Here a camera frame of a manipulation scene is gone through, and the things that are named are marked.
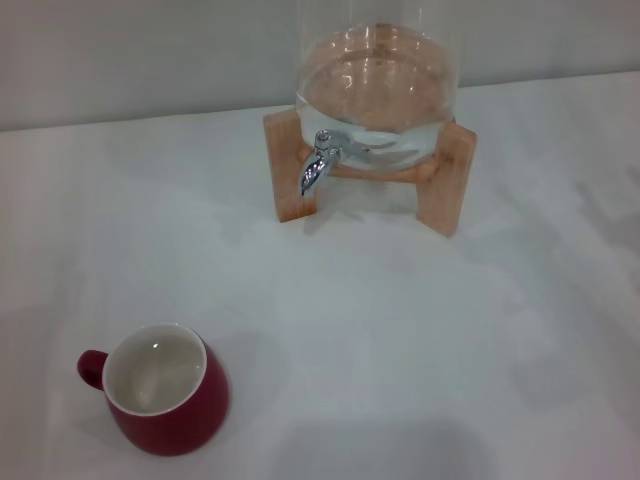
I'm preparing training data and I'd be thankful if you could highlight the red ceramic cup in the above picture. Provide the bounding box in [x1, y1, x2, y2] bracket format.
[76, 322, 231, 457]

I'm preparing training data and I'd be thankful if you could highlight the chrome faucet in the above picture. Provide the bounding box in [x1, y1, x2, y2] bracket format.
[298, 128, 374, 197]

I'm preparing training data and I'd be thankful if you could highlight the wooden dispenser stand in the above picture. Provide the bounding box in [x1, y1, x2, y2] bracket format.
[263, 105, 477, 236]

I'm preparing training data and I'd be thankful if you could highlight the glass water dispenser jar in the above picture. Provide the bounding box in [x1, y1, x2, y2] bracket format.
[293, 0, 459, 171]

